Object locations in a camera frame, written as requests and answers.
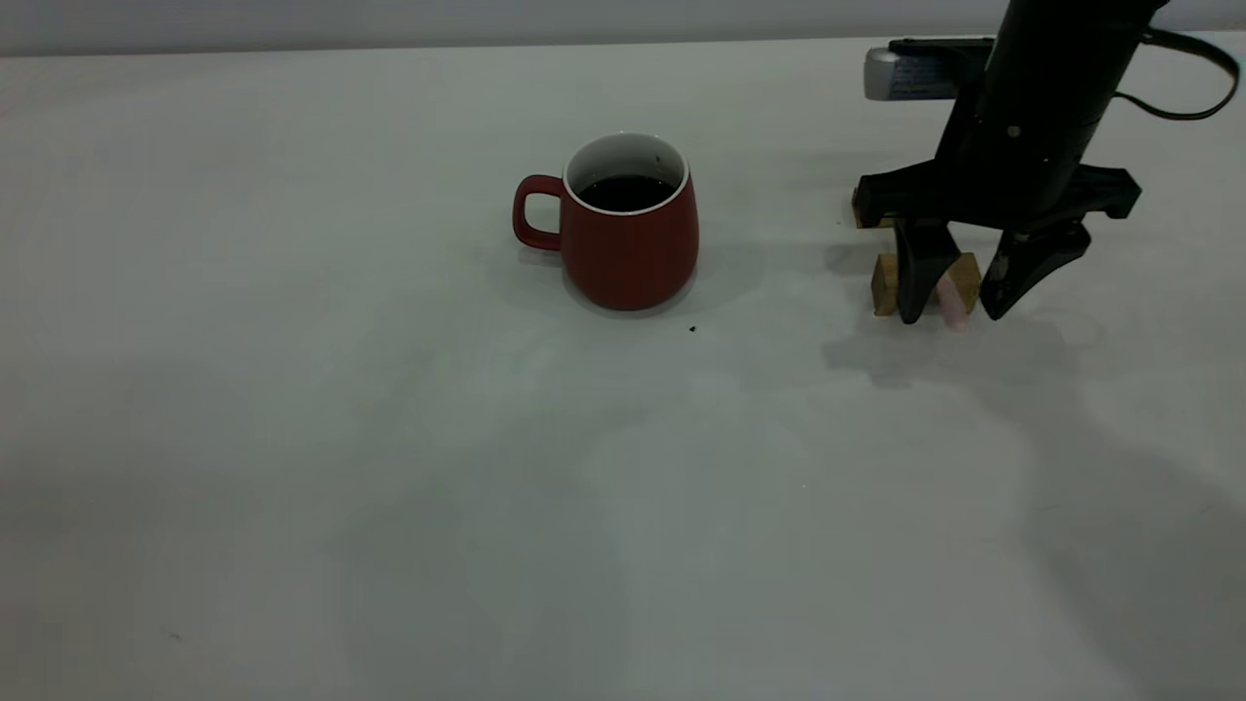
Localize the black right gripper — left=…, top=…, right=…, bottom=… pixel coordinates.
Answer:
left=856, top=0, right=1142, bottom=326

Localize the pink-handled metal spoon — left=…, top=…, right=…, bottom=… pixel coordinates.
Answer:
left=936, top=275, right=971, bottom=333

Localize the red ceramic mug with coffee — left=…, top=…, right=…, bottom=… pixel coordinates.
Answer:
left=513, top=132, right=700, bottom=312

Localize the arched wooden block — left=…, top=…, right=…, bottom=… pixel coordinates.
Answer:
left=871, top=252, right=982, bottom=317

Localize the flat rectangular wooden block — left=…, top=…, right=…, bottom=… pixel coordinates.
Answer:
left=853, top=187, right=897, bottom=231

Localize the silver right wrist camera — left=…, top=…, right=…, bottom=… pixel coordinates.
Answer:
left=863, top=37, right=996, bottom=102

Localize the black right camera cable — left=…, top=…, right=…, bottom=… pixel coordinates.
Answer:
left=1113, top=27, right=1243, bottom=124

